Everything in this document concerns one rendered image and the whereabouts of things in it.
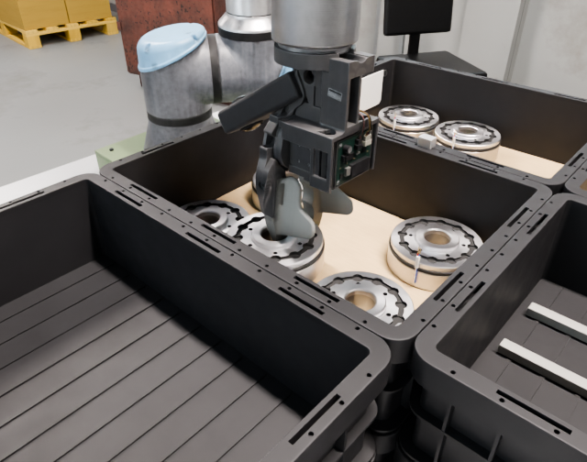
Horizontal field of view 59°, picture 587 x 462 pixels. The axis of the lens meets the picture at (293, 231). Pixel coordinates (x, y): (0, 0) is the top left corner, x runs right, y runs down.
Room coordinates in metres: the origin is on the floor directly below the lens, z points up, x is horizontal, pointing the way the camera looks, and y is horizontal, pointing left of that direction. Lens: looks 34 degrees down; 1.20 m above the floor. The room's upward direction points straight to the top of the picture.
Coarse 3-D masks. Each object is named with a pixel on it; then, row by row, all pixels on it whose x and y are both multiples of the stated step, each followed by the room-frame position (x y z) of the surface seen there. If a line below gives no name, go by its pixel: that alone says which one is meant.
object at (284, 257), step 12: (252, 216) 0.48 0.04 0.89; (240, 228) 0.47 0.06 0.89; (252, 228) 0.46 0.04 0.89; (240, 240) 0.44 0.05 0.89; (300, 240) 0.44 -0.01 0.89; (312, 240) 0.44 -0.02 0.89; (264, 252) 0.42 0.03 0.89; (276, 252) 0.42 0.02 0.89; (288, 252) 0.42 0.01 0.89; (300, 252) 0.42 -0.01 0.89; (312, 252) 0.42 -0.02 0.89; (288, 264) 0.40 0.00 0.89; (300, 264) 0.40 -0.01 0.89
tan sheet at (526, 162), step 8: (504, 152) 0.77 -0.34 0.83; (512, 152) 0.77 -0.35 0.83; (520, 152) 0.77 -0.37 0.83; (496, 160) 0.74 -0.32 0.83; (504, 160) 0.74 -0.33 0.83; (512, 160) 0.74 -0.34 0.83; (520, 160) 0.74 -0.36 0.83; (528, 160) 0.74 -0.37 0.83; (536, 160) 0.74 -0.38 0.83; (544, 160) 0.74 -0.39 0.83; (520, 168) 0.71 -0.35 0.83; (528, 168) 0.71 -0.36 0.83; (536, 168) 0.71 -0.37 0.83; (544, 168) 0.71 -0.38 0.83; (552, 168) 0.71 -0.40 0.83; (544, 176) 0.69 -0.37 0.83
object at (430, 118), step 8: (400, 104) 0.90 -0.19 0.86; (384, 112) 0.87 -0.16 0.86; (392, 112) 0.86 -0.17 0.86; (424, 112) 0.86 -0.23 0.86; (432, 112) 0.86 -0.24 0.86; (384, 120) 0.83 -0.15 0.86; (392, 120) 0.83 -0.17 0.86; (400, 120) 0.83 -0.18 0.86; (416, 120) 0.83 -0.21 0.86; (424, 120) 0.83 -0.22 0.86; (432, 120) 0.83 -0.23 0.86; (400, 128) 0.80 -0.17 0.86; (408, 128) 0.80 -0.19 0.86; (416, 128) 0.80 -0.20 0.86; (424, 128) 0.80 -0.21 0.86
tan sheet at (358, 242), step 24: (240, 192) 0.64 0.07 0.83; (336, 216) 0.58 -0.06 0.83; (360, 216) 0.58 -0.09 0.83; (384, 216) 0.58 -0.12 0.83; (336, 240) 0.52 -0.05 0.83; (360, 240) 0.52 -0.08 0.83; (384, 240) 0.52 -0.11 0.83; (336, 264) 0.47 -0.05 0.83; (360, 264) 0.47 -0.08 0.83; (384, 264) 0.47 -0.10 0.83; (408, 288) 0.43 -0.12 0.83
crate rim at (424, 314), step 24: (168, 144) 0.59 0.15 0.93; (408, 144) 0.58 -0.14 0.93; (120, 168) 0.53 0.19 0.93; (480, 168) 0.52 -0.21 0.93; (144, 192) 0.47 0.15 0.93; (192, 216) 0.42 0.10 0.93; (528, 216) 0.42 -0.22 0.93; (216, 240) 0.38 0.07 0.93; (504, 240) 0.38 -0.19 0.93; (264, 264) 0.35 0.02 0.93; (480, 264) 0.35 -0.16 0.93; (312, 288) 0.32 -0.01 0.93; (456, 288) 0.31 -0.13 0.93; (360, 312) 0.29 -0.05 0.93; (432, 312) 0.29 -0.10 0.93; (384, 336) 0.26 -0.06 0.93; (408, 336) 0.26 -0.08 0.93; (408, 360) 0.26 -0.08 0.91
